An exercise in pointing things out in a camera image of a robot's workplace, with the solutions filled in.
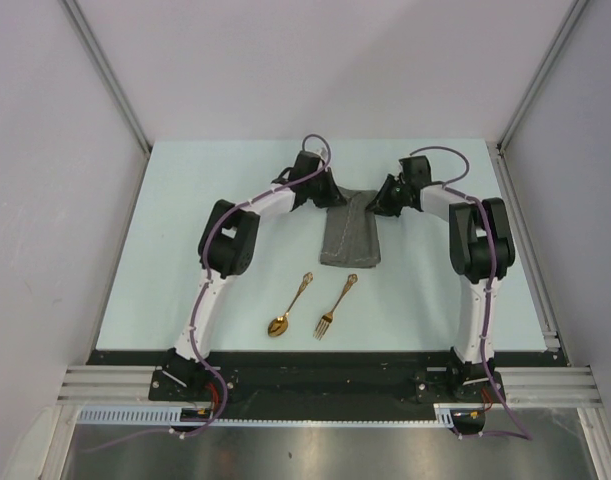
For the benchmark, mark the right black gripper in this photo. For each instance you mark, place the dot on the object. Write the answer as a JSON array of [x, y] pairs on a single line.
[[380, 203]]

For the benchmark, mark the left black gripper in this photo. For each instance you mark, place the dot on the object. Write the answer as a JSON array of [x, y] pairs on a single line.
[[333, 196]]

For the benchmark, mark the grey cloth napkin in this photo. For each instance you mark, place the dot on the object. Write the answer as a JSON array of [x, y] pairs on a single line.
[[350, 237]]

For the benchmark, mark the gold fork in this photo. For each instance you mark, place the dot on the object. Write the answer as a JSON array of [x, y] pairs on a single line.
[[327, 318]]

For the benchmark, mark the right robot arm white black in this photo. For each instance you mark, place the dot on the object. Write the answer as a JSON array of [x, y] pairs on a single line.
[[481, 251]]

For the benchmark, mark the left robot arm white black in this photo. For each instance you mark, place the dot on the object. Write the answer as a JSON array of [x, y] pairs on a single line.
[[226, 250]]

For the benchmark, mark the gold spoon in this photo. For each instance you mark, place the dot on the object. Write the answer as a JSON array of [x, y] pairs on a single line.
[[279, 325]]

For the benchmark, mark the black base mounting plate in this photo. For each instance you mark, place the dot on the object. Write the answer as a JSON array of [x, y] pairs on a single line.
[[285, 386]]

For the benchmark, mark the right aluminium side rail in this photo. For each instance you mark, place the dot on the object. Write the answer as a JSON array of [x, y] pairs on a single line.
[[534, 277]]

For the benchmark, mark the front aluminium frame rail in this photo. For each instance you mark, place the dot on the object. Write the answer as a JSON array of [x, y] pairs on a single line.
[[542, 387]]

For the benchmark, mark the right aluminium frame post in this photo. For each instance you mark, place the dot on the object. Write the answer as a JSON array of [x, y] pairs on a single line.
[[545, 68]]

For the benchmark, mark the aluminium frame post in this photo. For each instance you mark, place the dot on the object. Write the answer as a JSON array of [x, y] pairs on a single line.
[[101, 64], [545, 68]]

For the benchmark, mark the left aluminium frame post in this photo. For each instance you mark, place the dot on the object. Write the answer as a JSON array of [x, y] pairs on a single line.
[[101, 64]]

